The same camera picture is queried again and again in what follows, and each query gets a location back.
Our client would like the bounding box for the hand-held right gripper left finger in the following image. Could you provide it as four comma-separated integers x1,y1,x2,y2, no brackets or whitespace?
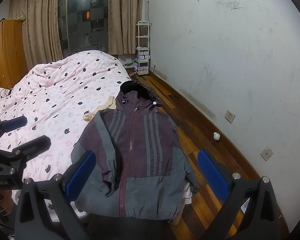
14,151,97,240

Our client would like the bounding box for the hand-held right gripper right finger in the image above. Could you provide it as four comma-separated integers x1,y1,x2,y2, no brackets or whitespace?
197,149,282,240

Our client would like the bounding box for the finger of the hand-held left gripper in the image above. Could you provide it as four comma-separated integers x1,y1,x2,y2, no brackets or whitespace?
0,116,28,150
5,135,52,178

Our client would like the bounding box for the purple grey hooded jacket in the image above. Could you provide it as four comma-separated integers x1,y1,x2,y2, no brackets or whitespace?
70,80,199,222

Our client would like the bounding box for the person's left hand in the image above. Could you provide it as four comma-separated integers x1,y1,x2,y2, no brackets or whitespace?
0,189,13,217

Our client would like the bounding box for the pale pink cloth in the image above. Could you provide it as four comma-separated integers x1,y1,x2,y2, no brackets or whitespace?
181,180,193,205

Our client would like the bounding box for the pink printed duvet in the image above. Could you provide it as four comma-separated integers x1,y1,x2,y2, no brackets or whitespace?
0,50,132,220

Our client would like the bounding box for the wooden wardrobe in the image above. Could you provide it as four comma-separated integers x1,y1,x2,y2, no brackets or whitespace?
0,19,28,89

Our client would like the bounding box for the beige cloth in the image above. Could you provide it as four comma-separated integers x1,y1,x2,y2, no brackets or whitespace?
83,95,118,123

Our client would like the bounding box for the beige curtain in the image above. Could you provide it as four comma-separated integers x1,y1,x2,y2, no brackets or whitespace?
107,0,145,55
9,0,63,68

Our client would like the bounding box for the dark window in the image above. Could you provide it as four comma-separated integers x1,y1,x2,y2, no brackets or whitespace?
58,0,110,55

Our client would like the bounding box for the stack of purple white boxes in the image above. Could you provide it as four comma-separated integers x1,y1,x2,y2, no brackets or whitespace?
136,46,150,72

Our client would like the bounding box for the white shelf cart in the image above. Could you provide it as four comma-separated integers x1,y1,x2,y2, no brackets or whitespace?
134,20,152,75

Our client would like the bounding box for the black cable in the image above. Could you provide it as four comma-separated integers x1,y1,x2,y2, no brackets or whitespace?
0,84,14,97

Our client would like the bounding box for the white wall socket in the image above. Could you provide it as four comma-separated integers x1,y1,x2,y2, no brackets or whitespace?
260,147,273,161
224,109,236,124

